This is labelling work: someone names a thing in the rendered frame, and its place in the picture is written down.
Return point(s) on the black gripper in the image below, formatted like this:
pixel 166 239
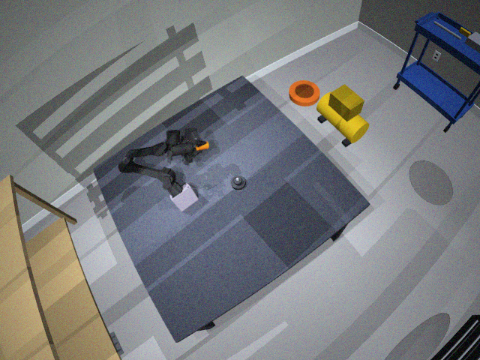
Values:
pixel 187 149

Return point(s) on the orange cylinder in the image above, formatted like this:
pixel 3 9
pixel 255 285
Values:
pixel 203 147

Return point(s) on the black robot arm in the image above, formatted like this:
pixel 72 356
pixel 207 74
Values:
pixel 165 175

